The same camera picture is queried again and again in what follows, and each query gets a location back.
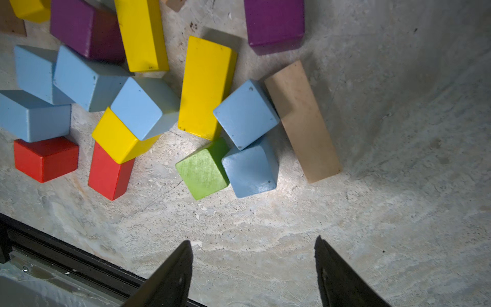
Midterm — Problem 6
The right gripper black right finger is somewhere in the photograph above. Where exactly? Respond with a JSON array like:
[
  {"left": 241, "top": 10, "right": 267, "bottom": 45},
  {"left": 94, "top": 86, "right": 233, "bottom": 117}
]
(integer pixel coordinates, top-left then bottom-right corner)
[{"left": 315, "top": 237, "right": 389, "bottom": 306}]

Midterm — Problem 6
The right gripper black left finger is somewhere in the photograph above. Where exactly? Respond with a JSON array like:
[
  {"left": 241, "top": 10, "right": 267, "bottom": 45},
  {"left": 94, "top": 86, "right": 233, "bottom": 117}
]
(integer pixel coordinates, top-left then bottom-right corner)
[{"left": 123, "top": 240, "right": 193, "bottom": 306}]

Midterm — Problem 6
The blue cube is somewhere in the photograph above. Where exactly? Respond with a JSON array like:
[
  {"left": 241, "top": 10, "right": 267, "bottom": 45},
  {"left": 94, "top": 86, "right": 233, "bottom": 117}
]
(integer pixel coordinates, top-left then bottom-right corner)
[
  {"left": 53, "top": 46, "right": 132, "bottom": 113},
  {"left": 222, "top": 136, "right": 279, "bottom": 198},
  {"left": 14, "top": 45, "right": 75, "bottom": 105},
  {"left": 213, "top": 79, "right": 280, "bottom": 150},
  {"left": 1, "top": 90, "right": 71, "bottom": 143},
  {"left": 111, "top": 77, "right": 180, "bottom": 141}
]

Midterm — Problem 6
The green cube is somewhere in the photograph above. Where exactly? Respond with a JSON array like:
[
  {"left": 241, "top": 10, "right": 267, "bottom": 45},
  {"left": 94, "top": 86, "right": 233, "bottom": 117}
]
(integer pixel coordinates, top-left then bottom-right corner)
[{"left": 176, "top": 138, "right": 230, "bottom": 200}]

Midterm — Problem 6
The red long block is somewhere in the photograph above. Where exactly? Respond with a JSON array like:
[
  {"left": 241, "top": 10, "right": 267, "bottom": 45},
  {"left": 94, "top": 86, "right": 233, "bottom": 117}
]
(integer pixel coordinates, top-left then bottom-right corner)
[{"left": 88, "top": 142, "right": 135, "bottom": 201}]

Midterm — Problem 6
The red cube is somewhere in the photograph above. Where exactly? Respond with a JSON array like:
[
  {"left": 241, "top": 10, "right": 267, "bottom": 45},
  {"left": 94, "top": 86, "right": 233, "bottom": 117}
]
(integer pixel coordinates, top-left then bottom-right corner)
[{"left": 14, "top": 137, "right": 79, "bottom": 183}]

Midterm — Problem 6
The blue cube on yellow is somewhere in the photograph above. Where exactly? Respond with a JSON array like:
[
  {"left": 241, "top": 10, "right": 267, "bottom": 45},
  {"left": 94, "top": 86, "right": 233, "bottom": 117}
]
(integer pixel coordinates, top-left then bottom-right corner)
[{"left": 111, "top": 77, "right": 180, "bottom": 141}]

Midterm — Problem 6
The natural wood long block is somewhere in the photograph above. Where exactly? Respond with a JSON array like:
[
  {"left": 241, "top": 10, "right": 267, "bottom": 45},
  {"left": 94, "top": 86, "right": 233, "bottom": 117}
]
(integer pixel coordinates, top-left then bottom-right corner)
[{"left": 265, "top": 60, "right": 342, "bottom": 184}]

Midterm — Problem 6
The yellow long block centre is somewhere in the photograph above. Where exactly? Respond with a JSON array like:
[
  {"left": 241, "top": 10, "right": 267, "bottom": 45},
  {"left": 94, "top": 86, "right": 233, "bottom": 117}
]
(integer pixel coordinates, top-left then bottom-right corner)
[{"left": 178, "top": 36, "right": 238, "bottom": 141}]

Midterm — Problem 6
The purple cube centre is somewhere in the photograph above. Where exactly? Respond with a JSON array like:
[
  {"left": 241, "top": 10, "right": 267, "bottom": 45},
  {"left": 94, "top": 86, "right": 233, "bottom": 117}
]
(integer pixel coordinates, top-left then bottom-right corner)
[{"left": 50, "top": 0, "right": 126, "bottom": 63}]

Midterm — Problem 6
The purple cube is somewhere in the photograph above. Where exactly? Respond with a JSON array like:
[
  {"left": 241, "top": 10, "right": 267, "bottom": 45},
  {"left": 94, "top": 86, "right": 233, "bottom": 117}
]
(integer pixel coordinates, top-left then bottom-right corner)
[
  {"left": 50, "top": 0, "right": 126, "bottom": 63},
  {"left": 244, "top": 0, "right": 306, "bottom": 55}
]

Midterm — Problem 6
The yellow small long block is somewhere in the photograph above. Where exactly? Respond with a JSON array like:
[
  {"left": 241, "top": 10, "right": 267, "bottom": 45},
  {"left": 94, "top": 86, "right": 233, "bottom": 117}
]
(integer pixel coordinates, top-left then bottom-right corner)
[{"left": 115, "top": 0, "right": 170, "bottom": 73}]

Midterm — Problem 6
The purple cube right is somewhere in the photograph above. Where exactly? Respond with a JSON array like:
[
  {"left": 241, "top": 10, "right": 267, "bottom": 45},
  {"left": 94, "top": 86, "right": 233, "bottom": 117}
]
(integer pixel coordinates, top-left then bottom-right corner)
[{"left": 244, "top": 0, "right": 306, "bottom": 55}]

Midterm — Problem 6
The natural wood block top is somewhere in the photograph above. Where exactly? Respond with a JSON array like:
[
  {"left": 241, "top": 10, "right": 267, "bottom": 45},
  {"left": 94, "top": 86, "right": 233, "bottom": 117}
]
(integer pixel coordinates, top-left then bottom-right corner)
[{"left": 163, "top": 0, "right": 186, "bottom": 12}]

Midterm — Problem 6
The yellow block left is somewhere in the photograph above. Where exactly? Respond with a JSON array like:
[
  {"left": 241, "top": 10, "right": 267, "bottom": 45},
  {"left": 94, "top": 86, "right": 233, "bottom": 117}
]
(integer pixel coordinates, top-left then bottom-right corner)
[{"left": 10, "top": 0, "right": 51, "bottom": 23}]

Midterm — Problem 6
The natural wood block left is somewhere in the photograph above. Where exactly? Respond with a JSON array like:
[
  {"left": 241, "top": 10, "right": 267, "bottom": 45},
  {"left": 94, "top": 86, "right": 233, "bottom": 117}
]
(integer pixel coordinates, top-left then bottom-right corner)
[{"left": 0, "top": 0, "right": 27, "bottom": 37}]

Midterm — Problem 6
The black front rail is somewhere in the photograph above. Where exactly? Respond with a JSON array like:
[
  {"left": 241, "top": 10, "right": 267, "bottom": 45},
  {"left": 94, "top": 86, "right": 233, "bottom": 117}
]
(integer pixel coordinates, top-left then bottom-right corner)
[{"left": 1, "top": 214, "right": 200, "bottom": 306}]

